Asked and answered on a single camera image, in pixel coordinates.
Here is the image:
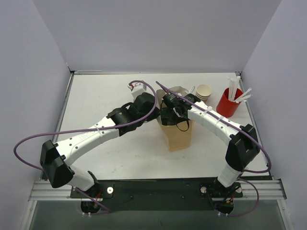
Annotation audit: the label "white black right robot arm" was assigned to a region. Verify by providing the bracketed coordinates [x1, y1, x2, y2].
[162, 93, 260, 188]

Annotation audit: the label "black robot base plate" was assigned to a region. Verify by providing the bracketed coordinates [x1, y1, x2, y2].
[69, 177, 243, 211]

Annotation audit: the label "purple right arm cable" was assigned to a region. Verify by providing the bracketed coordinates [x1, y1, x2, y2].
[155, 80, 272, 218]

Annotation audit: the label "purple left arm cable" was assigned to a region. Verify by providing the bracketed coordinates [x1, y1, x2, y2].
[13, 80, 159, 215]

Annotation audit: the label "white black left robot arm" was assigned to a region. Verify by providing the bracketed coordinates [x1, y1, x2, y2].
[40, 81, 159, 197]

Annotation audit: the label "stacked kraft paper cups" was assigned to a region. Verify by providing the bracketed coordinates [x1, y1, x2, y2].
[196, 84, 212, 103]

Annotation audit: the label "brown paper takeout bag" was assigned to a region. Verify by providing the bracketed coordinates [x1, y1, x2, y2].
[156, 90, 193, 151]

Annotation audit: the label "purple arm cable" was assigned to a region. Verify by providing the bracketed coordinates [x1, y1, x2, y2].
[13, 80, 159, 215]
[155, 80, 272, 218]

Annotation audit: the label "red cylindrical straw holder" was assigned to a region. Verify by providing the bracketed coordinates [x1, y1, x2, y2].
[216, 88, 241, 118]

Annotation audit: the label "aluminium front frame rail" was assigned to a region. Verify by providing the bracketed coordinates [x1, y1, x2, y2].
[29, 178, 287, 201]

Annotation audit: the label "white wrapped straws bundle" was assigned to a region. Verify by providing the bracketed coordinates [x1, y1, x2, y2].
[228, 76, 252, 104]

